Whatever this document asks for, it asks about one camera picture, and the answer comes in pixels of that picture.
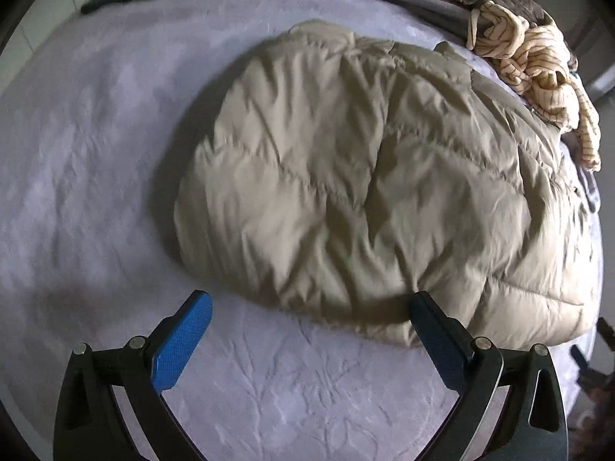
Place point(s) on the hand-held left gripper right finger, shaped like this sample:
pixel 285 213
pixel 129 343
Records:
pixel 439 345

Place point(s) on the beige puffer jacket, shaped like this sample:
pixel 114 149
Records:
pixel 374 187

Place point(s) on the lavender embossed bedspread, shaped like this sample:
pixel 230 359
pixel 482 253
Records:
pixel 96 153

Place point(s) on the cream striped fleece robe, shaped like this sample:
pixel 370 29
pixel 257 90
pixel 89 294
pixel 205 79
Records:
pixel 538 62

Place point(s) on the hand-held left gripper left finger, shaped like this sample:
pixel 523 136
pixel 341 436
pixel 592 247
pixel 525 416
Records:
pixel 180 345

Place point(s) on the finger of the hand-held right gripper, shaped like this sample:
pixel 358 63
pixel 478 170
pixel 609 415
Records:
pixel 608 329
pixel 580 358

